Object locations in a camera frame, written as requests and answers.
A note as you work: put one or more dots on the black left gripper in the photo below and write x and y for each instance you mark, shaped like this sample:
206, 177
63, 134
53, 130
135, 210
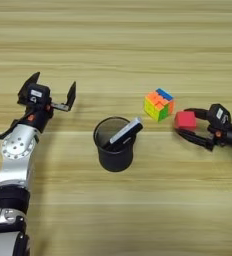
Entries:
38, 120

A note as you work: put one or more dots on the red foam cube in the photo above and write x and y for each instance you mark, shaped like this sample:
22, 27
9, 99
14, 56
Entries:
185, 120

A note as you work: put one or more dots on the multicolour puzzle cube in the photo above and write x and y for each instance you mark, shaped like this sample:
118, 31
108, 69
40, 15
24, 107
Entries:
158, 105

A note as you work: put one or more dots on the black marker pen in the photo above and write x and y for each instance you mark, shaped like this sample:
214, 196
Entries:
129, 135

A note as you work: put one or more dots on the black mesh pen cup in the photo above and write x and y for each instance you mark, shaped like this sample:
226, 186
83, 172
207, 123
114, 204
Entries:
114, 160

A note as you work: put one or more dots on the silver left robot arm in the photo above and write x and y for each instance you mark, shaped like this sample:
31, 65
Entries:
16, 156

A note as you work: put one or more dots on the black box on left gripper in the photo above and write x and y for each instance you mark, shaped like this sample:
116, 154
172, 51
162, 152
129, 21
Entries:
38, 93

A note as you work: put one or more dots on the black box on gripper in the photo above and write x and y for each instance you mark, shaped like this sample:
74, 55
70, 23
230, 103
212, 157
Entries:
219, 115
38, 93

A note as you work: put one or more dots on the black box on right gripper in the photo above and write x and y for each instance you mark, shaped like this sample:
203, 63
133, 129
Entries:
219, 115

